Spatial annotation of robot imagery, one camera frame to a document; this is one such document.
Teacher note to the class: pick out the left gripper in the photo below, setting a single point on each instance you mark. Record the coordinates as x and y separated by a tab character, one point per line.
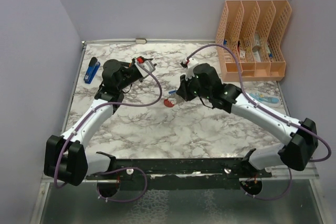
133	63

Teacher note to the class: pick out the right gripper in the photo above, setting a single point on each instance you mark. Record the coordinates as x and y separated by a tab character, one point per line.
183	91

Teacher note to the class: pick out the red handled keyring with rings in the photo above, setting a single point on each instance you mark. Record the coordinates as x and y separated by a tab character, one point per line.
173	99

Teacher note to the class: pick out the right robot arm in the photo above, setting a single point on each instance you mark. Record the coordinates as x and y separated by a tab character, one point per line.
297	138

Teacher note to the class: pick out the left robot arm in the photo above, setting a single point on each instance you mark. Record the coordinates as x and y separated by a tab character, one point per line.
65	155

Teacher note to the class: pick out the blue stapler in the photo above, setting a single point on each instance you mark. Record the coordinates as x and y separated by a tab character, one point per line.
91	71

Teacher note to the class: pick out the light blue packaged item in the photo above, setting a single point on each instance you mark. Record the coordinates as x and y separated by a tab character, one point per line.
265	99

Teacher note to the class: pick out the peach desk file organizer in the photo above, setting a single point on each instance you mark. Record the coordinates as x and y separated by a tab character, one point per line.
250	34

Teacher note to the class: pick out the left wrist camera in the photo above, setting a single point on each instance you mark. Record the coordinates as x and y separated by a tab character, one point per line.
144	66

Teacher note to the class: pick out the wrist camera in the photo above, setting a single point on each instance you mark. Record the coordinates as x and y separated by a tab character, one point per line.
144	66
189	65

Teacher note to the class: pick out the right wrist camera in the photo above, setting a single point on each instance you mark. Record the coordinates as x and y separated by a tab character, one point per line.
189	65

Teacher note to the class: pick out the grey wall cable clip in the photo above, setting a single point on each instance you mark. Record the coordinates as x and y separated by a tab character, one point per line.
140	41

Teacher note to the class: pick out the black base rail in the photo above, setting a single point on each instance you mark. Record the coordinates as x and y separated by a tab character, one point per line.
191	173

